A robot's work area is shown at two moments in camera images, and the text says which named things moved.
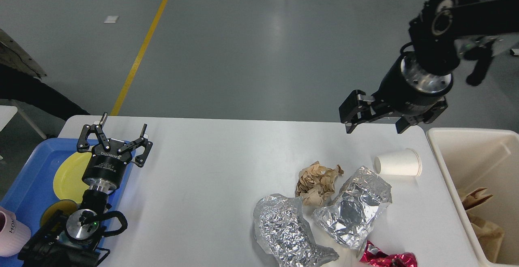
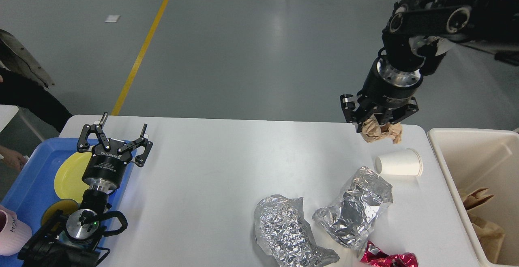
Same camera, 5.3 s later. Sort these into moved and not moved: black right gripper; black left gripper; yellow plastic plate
Moved: black right gripper
Not moved: yellow plastic plate; black left gripper
